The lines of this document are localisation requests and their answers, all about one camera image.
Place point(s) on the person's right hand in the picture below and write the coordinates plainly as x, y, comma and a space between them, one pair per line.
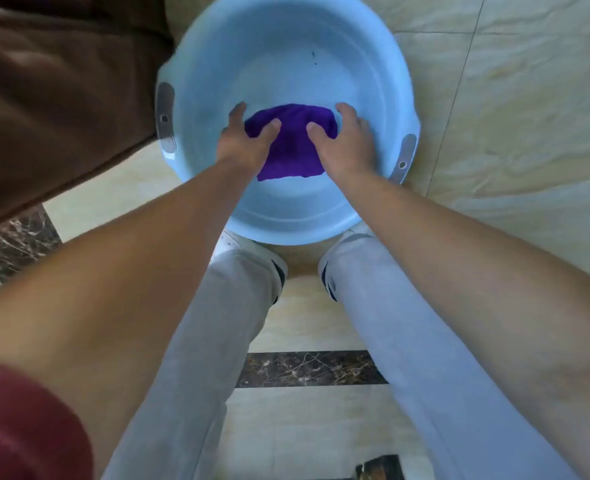
347, 149

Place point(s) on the person's left hand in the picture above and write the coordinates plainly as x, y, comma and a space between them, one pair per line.
240, 144

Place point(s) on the person's left thumb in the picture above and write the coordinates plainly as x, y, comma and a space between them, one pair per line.
269, 132

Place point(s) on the person's right thumb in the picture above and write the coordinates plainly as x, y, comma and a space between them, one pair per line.
319, 134

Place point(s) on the purple cloth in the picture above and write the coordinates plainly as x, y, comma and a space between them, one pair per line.
291, 139

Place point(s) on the person's right forearm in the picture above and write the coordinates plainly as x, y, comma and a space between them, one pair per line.
485, 294

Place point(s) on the person's left forearm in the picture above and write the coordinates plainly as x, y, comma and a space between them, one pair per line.
124, 274

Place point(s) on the light blue plastic basin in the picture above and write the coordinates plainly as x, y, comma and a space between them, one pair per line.
285, 59

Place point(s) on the white left shoe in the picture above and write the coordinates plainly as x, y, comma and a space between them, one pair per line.
255, 254

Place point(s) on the white shoe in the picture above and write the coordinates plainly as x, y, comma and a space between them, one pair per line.
331, 274
255, 254

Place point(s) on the white right shoe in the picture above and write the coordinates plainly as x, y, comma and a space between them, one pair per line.
331, 274

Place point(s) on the light grey trousers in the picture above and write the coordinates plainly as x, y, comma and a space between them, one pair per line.
215, 334

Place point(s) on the brown sofa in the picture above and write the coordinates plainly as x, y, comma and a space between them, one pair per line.
49, 94

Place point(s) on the dark red sleeve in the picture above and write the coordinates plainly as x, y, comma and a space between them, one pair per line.
19, 424

